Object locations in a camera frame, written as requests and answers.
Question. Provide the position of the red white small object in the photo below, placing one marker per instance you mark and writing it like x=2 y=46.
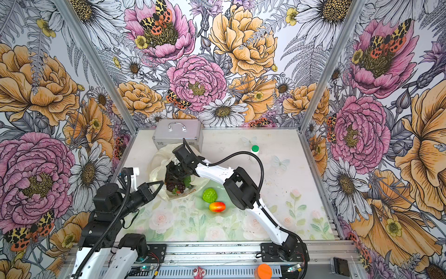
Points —
x=199 y=273

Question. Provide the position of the orange round cap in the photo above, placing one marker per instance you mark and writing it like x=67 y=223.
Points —
x=263 y=271

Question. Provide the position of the translucent cream plastic bag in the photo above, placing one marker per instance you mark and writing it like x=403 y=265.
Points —
x=158 y=169

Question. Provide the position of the green circuit board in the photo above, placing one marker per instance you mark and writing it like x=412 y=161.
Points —
x=295 y=268

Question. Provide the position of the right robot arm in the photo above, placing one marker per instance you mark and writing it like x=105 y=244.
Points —
x=243 y=192

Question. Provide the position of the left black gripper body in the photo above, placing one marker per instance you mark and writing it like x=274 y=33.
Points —
x=143 y=195

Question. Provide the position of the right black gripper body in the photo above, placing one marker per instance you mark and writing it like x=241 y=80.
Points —
x=177 y=170

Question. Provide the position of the white bottle green cap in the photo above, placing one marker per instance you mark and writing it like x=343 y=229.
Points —
x=255 y=149

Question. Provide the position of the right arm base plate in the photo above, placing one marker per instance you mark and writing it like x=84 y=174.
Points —
x=271 y=252

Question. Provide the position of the light green plate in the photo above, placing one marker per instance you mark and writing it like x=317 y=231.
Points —
x=203 y=207

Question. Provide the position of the yellow orange mango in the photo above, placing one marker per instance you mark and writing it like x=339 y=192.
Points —
x=217 y=207

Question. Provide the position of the aluminium front rail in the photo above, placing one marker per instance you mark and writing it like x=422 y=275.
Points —
x=223 y=260

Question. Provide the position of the silver metal case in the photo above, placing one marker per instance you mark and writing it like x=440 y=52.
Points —
x=173 y=131

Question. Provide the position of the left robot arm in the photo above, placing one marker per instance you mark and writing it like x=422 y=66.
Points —
x=112 y=205

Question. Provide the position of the green bumpy fruit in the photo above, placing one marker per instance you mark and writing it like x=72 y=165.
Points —
x=210 y=195

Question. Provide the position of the purple grape bunch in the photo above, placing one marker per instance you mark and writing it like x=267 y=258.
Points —
x=177 y=187

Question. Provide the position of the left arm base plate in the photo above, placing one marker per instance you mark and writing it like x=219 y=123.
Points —
x=153 y=253

